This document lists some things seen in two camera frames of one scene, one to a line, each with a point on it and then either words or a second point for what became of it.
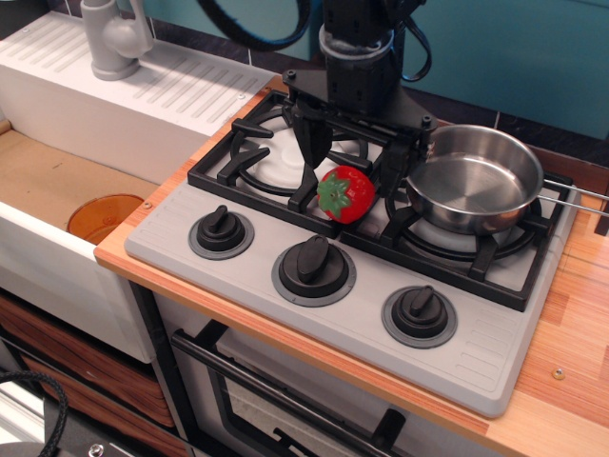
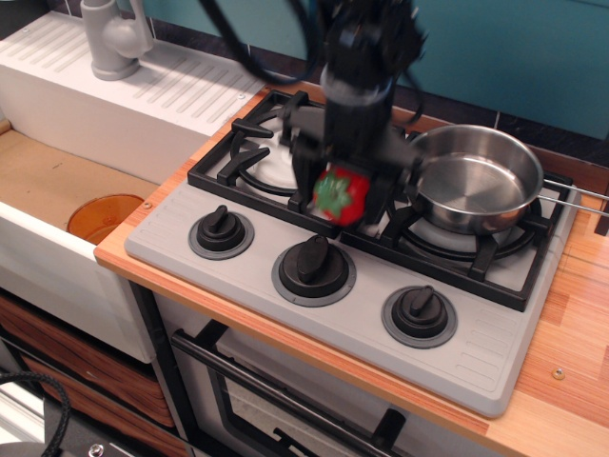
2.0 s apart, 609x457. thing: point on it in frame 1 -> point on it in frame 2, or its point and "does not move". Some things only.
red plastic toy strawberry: (345, 193) does not move
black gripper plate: (371, 91) -> (358, 131)
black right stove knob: (419, 317) does not move
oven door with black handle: (247, 397) does not move
